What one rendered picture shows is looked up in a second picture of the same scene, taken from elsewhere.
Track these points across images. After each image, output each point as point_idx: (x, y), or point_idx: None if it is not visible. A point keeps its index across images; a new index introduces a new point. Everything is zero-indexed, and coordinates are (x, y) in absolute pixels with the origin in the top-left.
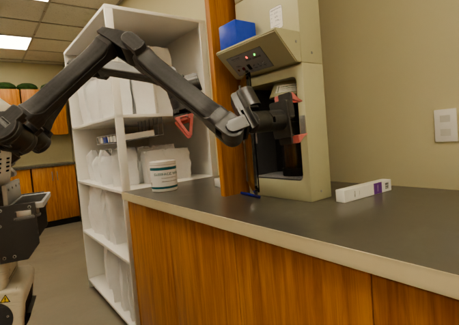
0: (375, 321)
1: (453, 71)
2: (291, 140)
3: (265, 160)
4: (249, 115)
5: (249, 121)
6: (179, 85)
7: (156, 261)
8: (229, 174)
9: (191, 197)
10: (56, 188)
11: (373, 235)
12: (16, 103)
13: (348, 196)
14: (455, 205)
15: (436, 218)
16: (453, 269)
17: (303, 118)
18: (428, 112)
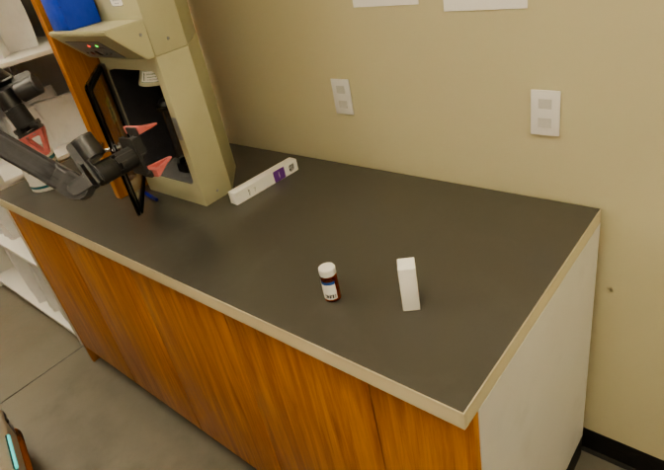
0: (231, 334)
1: (341, 37)
2: (151, 174)
3: (159, 148)
4: (92, 169)
5: (93, 176)
6: (1, 147)
7: (65, 273)
8: None
9: (80, 204)
10: None
11: (227, 268)
12: None
13: (241, 197)
14: (328, 202)
15: (294, 231)
16: (253, 308)
17: (176, 121)
18: (327, 79)
